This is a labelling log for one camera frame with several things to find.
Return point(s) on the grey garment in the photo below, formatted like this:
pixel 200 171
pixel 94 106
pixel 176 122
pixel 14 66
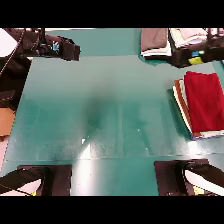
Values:
pixel 154 39

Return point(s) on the red T-shirt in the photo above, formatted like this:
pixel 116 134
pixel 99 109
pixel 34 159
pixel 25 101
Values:
pixel 204 100

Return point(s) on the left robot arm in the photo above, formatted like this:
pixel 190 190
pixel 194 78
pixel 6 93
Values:
pixel 50 180

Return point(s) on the orange garment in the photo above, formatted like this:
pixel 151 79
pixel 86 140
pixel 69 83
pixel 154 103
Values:
pixel 182 101

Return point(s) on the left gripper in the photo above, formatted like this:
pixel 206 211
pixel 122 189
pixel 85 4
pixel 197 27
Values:
pixel 71 50

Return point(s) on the brown garment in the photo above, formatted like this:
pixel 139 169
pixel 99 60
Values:
pixel 6 121

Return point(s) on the black garment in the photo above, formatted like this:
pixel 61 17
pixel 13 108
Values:
pixel 13 81

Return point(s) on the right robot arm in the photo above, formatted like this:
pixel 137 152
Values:
pixel 173 178

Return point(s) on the white garment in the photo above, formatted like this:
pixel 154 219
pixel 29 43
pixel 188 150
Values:
pixel 159 52
pixel 178 103

